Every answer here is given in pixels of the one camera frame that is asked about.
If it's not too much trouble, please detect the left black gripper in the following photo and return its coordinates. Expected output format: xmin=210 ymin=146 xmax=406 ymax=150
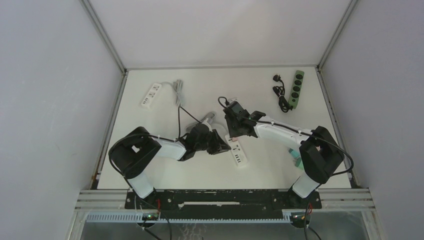
xmin=194 ymin=129 xmax=230 ymax=156

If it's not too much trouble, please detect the white power strip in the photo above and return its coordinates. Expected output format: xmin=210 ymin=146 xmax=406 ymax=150
xmin=140 ymin=83 xmax=162 ymax=109
xmin=225 ymin=134 xmax=248 ymax=168

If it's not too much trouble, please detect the teal plug adapter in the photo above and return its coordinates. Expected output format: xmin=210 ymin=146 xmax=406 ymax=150
xmin=288 ymin=148 xmax=301 ymax=160

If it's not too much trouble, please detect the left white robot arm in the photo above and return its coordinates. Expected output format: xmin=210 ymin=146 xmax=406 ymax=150
xmin=108 ymin=123 xmax=231 ymax=209

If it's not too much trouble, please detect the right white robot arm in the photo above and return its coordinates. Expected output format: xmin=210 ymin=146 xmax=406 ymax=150
xmin=223 ymin=107 xmax=351 ymax=208

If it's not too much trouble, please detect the green plug adapter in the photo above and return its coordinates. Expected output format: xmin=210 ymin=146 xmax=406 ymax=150
xmin=293 ymin=158 xmax=304 ymax=170

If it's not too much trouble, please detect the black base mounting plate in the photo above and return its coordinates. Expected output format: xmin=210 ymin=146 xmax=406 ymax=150
xmin=124 ymin=189 xmax=322 ymax=218

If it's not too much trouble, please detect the green power strip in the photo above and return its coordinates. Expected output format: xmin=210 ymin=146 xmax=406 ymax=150
xmin=288 ymin=70 xmax=305 ymax=109

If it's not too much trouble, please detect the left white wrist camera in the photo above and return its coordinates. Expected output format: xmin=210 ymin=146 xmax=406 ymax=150
xmin=201 ymin=111 xmax=216 ymax=131

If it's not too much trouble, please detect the grey cord of near strip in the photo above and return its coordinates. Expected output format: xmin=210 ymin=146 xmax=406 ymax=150
xmin=183 ymin=111 xmax=229 ymax=137

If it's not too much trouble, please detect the grey cord of strip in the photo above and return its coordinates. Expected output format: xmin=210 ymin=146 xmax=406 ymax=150
xmin=183 ymin=111 xmax=229 ymax=137
xmin=161 ymin=79 xmax=185 ymax=108

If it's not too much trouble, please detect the black coiled power cord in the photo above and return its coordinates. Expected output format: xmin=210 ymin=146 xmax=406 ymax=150
xmin=272 ymin=74 xmax=294 ymax=114

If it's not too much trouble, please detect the grey cord of far strip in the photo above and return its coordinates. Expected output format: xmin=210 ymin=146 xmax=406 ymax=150
xmin=161 ymin=79 xmax=185 ymax=108

